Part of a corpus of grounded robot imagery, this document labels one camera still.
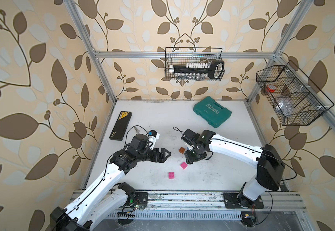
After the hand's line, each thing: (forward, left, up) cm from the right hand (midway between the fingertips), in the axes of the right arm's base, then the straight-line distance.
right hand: (191, 159), depth 81 cm
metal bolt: (+26, +35, -8) cm, 45 cm away
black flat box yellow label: (+28, +47, -5) cm, 55 cm away
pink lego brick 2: (-6, +11, -7) cm, 15 cm away
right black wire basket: (+18, -54, +26) cm, 63 cm away
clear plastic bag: (+14, -47, +26) cm, 55 cm away
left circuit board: (-24, +35, -10) cm, 44 cm away
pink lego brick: (-1, +4, -6) cm, 7 cm away
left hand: (+1, +15, +10) cm, 18 cm away
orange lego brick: (+9, +5, -6) cm, 12 cm away
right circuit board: (-27, -27, -10) cm, 39 cm away
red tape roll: (+30, -47, +25) cm, 61 cm away
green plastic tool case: (+38, -21, -3) cm, 43 cm away
